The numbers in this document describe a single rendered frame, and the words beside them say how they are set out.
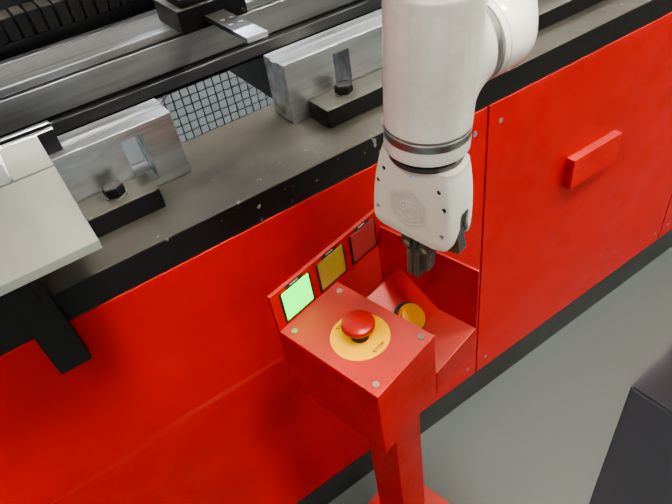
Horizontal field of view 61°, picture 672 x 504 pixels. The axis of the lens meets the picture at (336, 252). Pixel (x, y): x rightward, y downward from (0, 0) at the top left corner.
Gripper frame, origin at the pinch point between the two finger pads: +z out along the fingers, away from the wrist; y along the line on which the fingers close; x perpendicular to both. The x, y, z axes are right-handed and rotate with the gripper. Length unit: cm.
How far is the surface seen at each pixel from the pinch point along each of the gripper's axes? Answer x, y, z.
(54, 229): -29.4, -21.3, -13.9
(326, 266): -6.0, -9.9, 3.1
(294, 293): -11.7, -9.9, 3.1
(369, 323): -9.3, -0.2, 3.5
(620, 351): 71, 17, 83
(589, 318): 77, 6, 84
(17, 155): -25.2, -39.0, -12.4
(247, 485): -22, -22, 59
